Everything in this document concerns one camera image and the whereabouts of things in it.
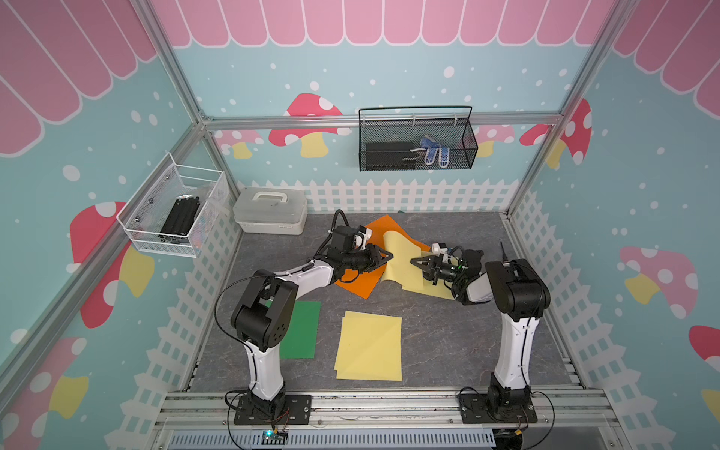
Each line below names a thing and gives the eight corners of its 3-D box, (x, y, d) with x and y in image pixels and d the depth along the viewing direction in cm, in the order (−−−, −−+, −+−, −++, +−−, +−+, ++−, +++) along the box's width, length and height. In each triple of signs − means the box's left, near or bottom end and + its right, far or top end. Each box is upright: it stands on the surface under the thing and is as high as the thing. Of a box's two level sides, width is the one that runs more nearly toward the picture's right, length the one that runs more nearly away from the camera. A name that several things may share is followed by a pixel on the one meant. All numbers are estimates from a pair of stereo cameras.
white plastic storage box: (242, 237, 115) (230, 215, 105) (252, 210, 126) (242, 187, 115) (303, 237, 115) (297, 215, 105) (308, 210, 126) (303, 187, 115)
